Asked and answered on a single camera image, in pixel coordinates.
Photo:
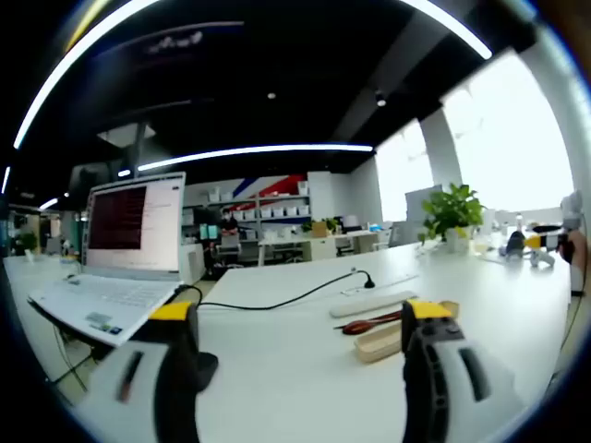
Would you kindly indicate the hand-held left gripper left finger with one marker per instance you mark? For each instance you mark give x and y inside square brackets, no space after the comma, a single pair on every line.
[138,392]

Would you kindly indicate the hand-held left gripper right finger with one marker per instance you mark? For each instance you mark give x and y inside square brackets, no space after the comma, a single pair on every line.
[443,397]

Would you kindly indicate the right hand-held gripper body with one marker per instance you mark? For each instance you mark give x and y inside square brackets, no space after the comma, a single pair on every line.
[571,210]

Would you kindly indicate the beige cutlery case base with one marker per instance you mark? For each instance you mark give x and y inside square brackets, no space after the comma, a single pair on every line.
[376,346]

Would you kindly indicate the dark red wooden spoon utensil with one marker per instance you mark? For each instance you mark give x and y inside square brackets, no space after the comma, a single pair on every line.
[356,326]

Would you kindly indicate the person's right hand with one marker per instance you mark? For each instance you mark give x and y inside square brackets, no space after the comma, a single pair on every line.
[581,247]

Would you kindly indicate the small dark object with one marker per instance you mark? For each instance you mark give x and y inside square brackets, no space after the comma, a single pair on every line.
[516,241]

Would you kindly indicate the white handheld controller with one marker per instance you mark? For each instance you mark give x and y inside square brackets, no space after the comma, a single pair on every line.
[542,260]

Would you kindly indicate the black rounded desk object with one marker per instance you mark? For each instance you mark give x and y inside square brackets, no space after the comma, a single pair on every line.
[208,369]

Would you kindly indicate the potted green plant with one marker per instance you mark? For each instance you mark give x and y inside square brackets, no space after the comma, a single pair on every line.
[450,210]

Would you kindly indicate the white laptop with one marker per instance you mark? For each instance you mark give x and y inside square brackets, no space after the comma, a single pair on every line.
[115,286]

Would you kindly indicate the white table socket panel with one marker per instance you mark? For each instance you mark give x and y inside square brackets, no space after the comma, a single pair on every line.
[392,282]

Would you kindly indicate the grey office chair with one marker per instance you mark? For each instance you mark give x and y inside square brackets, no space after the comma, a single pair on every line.
[247,251]

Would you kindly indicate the white ceiling strip light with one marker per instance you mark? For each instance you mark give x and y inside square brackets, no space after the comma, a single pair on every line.
[277,150]
[480,48]

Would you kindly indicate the small potted plant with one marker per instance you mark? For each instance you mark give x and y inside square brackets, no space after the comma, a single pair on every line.
[28,242]

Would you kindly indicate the white office desk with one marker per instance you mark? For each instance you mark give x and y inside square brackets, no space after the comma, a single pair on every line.
[323,247]

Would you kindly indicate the cardboard box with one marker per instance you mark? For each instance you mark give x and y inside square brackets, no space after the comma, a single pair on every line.
[319,229]

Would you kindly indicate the shelving with white bins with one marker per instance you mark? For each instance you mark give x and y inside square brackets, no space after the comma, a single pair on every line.
[277,212]

